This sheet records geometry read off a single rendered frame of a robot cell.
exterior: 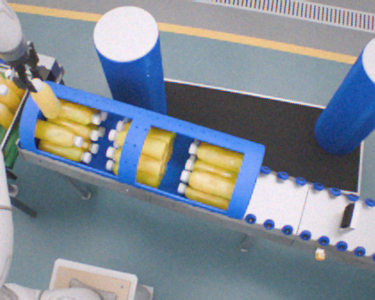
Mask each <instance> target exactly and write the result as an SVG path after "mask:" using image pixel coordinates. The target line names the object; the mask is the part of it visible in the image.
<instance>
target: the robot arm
mask: <svg viewBox="0 0 375 300"><path fill-rule="evenodd" d="M0 58H2V59H3V60H5V61H6V63H8V64H9V66H10V67H11V71H12V72H11V75H8V79H9V80H11V81H12V82H13V83H14V84H15V85H16V86H17V88H19V89H23V90H28V91H29V92H33V93H35V94H37V93H38V91H37V90H36V89H35V86H34V85H33V82H30V81H29V80H28V76H27V73H26V67H25V65H26V64H27V65H28V66H29V71H30V73H31V75H32V76H33V78H34V79H40V80H41V81H43V80H44V79H43V78H42V75H40V73H39V68H40V66H38V63H40V60H39V58H38V54H37V53H36V50H35V48H34V42H29V41H28V40H27V39H26V38H25V36H24V35H23V33H22V30H21V24H20V22H19V19H18V18H17V15H16V13H14V11H13V9H12V7H11V6H10V5H9V4H8V3H7V2H6V1H5V0H0ZM30 67H31V68H30ZM16 71H17V73H18V75H17V74H15V73H16ZM18 77H19V78H18ZM13 230H14V228H13V215H12V206H11V202H10V197H9V190H8V185H7V180H6V175H5V165H4V158H3V152H2V150H1V148H0V300H116V298H117V295H116V293H113V292H106V291H103V290H102V289H100V288H95V287H92V286H90V285H86V284H84V283H82V282H81V281H79V280H78V279H76V278H73V279H71V280H70V287H69V288H67V287H65V288H59V289H57V288H54V289H49V290H44V289H32V288H29V287H22V286H19V285H17V284H15V283H5V284H4V282H5V280H6V277H7V275H8V273H9V272H8V271H9V269H10V267H11V265H10V264H11V261H12V254H13Z"/></svg>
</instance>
